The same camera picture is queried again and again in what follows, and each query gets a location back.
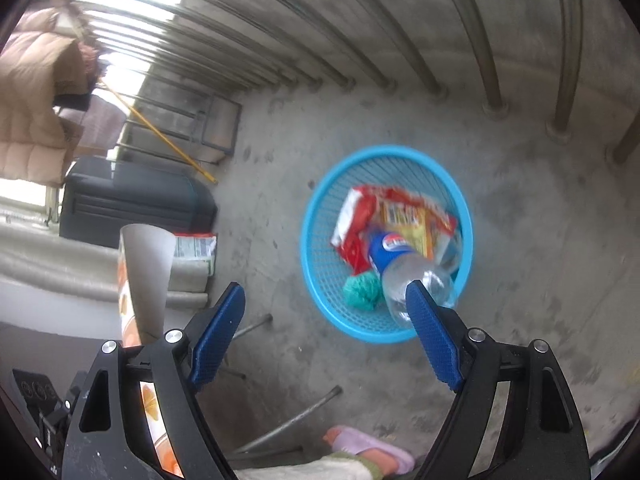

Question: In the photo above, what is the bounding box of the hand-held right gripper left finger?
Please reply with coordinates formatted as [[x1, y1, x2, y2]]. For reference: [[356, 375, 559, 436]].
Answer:
[[62, 281, 247, 480]]

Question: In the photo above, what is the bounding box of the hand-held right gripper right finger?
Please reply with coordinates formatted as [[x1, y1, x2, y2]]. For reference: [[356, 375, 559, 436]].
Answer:
[[405, 280, 593, 480]]

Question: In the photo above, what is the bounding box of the teal yarn ball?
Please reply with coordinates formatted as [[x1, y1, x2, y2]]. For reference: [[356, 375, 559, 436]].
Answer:
[[342, 272, 385, 313]]

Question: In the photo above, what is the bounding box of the clear plastic bottle blue label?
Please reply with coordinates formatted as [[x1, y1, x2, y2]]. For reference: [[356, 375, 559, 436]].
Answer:
[[367, 229, 457, 328]]

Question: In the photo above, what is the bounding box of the clear red-print cracker wrapper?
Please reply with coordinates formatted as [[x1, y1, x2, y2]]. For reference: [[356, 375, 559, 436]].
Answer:
[[372, 195, 460, 261]]

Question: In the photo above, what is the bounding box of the red white snack bag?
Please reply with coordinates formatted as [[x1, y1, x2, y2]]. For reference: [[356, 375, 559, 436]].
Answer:
[[331, 186, 381, 273]]

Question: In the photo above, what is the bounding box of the blue plastic mesh basket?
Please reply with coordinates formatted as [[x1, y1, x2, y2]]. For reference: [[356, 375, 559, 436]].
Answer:
[[300, 145, 475, 345]]

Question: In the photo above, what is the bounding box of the metal table leg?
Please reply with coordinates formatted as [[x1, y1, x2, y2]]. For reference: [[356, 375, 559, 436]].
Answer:
[[227, 313, 274, 343], [227, 385, 344, 458]]

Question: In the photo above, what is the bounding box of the green white packet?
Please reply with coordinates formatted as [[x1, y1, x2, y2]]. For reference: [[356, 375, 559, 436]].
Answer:
[[172, 232, 218, 277]]

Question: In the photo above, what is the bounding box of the patterned orange tablecloth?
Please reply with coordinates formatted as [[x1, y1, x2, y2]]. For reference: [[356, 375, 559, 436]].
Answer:
[[116, 224, 186, 478]]

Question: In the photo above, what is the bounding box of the pink slipper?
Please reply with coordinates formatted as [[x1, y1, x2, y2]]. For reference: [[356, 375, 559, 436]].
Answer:
[[322, 425, 416, 473]]

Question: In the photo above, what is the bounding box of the white fleece garment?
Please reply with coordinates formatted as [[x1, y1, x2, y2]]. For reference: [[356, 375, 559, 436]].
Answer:
[[232, 452, 386, 480]]

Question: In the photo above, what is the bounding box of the dark suitcase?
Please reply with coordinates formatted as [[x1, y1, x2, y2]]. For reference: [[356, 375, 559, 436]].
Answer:
[[59, 156, 220, 248]]

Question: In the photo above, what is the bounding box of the pale woven bag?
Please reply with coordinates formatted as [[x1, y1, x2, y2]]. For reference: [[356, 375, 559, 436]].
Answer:
[[82, 95, 128, 156]]

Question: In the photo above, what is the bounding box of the beige down jacket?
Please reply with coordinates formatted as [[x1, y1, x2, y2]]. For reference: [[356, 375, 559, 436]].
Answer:
[[0, 7, 103, 181]]

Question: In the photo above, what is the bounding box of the metal balcony railing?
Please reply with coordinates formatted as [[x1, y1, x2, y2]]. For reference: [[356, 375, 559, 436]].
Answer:
[[65, 0, 640, 166]]

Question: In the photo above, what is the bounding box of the yellow broom handle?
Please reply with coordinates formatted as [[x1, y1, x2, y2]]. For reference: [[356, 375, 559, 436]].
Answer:
[[100, 77, 219, 184]]

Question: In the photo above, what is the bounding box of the metal wire frame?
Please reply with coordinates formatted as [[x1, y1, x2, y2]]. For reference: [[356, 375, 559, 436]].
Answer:
[[197, 94, 244, 163]]

